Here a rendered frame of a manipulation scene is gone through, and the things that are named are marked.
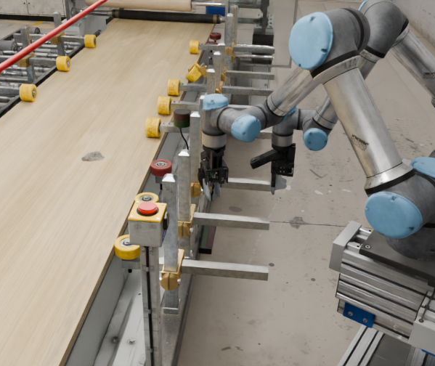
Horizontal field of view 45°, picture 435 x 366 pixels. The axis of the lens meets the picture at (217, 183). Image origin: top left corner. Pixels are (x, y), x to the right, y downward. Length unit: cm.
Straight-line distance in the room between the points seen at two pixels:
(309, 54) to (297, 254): 199
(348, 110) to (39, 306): 88
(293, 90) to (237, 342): 139
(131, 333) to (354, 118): 94
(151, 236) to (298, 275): 187
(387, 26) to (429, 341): 86
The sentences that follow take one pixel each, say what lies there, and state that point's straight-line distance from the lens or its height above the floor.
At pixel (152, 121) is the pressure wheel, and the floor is 98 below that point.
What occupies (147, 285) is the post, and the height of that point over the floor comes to 104.
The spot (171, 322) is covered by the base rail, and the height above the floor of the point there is 70.
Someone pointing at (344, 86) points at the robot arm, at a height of 145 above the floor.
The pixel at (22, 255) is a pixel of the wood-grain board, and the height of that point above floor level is 90.
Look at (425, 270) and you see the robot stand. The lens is 137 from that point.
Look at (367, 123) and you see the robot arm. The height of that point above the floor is 138.
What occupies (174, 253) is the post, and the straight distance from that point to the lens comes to 149.
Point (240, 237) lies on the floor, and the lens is 315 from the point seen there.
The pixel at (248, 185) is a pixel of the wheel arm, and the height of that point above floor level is 85.
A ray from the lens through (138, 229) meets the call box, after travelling 111.
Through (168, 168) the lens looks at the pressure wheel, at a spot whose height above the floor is 90.
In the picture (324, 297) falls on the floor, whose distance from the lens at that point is 281.
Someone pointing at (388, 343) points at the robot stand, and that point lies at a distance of 236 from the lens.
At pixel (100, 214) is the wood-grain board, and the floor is 90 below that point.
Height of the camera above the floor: 183
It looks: 30 degrees down
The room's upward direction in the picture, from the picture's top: 2 degrees clockwise
